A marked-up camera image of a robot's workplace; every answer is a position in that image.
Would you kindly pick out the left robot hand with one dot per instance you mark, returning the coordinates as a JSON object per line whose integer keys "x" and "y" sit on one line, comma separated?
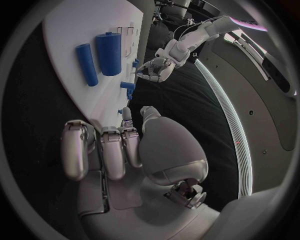
{"x": 161, "y": 67}

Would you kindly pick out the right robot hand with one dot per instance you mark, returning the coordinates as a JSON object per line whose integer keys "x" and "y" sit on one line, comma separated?
{"x": 168, "y": 150}

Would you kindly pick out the short blue cylinder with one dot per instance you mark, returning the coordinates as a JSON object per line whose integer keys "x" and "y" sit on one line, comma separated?
{"x": 135, "y": 63}

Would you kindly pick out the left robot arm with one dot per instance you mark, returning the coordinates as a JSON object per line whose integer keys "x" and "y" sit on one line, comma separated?
{"x": 194, "y": 37}

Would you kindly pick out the white task board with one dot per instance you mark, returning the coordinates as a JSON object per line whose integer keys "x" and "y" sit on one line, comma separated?
{"x": 70, "y": 28}

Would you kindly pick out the blue peg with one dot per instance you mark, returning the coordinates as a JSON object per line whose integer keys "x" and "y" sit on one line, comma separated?
{"x": 130, "y": 93}
{"x": 127, "y": 85}
{"x": 120, "y": 112}

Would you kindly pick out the long thick blue cylinder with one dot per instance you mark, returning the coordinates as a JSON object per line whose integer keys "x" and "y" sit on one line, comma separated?
{"x": 109, "y": 54}

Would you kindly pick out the long thin blue cylinder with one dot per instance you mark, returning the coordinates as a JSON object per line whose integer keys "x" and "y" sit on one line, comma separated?
{"x": 86, "y": 64}

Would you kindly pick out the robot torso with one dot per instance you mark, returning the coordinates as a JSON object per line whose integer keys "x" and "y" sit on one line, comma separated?
{"x": 257, "y": 93}

